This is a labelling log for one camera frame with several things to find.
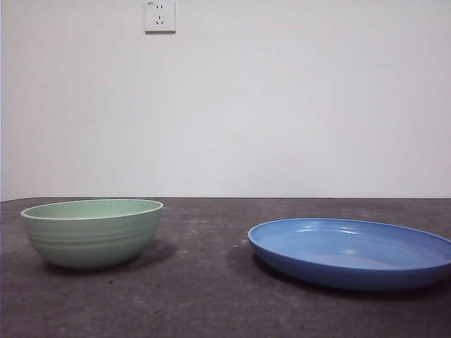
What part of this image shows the green ribbed bowl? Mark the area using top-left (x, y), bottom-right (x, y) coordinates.
top-left (20, 198), bottom-right (165, 271)

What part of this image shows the white wall socket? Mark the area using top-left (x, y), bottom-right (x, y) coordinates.
top-left (144, 0), bottom-right (177, 35)

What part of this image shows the blue plate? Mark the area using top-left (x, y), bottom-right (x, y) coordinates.
top-left (247, 218), bottom-right (451, 292)

